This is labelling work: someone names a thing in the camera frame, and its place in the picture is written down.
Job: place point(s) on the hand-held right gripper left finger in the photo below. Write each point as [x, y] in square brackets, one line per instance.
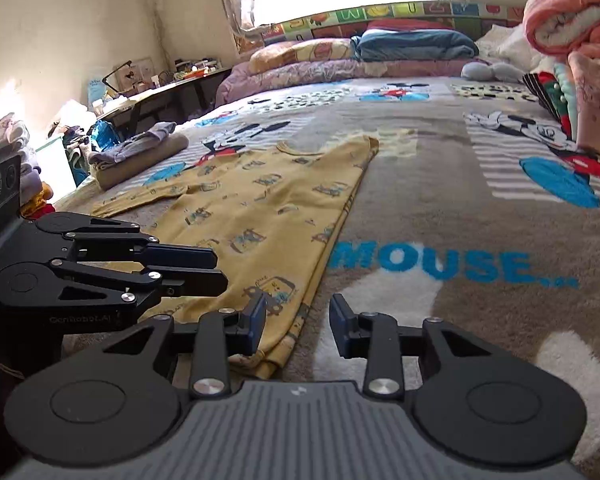
[254, 324]

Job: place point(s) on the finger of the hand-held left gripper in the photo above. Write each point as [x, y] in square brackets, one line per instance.
[180, 257]
[195, 282]

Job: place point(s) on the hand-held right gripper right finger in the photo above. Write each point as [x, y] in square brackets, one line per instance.
[339, 329]

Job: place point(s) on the yellow printed shirt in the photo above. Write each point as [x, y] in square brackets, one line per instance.
[260, 200]

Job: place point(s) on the pile of mixed clothes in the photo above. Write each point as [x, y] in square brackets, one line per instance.
[10, 135]

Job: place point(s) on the stack of colourful folded clothes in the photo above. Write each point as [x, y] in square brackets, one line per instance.
[547, 95]

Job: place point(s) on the beige folded garment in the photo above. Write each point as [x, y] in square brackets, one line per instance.
[145, 160]

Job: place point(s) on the lilac folded garment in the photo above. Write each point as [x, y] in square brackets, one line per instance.
[140, 142]

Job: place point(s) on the blue plastic bag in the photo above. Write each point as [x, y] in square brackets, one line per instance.
[100, 135]

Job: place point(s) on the white storage box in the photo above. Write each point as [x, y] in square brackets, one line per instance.
[57, 160]

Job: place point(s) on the low dark side table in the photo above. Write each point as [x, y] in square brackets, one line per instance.
[175, 87]

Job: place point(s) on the cartoon mouse printed blanket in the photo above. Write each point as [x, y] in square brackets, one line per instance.
[455, 200]

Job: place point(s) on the blue packet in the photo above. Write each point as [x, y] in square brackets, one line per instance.
[96, 91]

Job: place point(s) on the purple floral quilt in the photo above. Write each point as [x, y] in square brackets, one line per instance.
[290, 77]

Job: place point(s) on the pink patterned pillow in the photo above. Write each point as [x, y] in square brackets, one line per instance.
[300, 55]

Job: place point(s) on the colourful alphabet play mat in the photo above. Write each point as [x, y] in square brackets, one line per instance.
[330, 20]

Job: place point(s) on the blue folded blanket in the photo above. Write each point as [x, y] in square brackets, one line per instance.
[410, 45]

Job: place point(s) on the grey plush toy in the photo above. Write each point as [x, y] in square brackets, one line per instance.
[485, 70]

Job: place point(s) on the red pillow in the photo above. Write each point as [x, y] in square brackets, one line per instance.
[405, 25]

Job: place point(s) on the white crumpled cloth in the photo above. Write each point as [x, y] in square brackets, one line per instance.
[510, 45]

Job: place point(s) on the pink folded bunny sweater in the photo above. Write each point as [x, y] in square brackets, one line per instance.
[597, 110]

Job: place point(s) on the orange rolled quilt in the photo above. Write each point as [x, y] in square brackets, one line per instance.
[570, 10]

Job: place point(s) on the small picture frame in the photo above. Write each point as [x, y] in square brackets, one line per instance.
[139, 71]

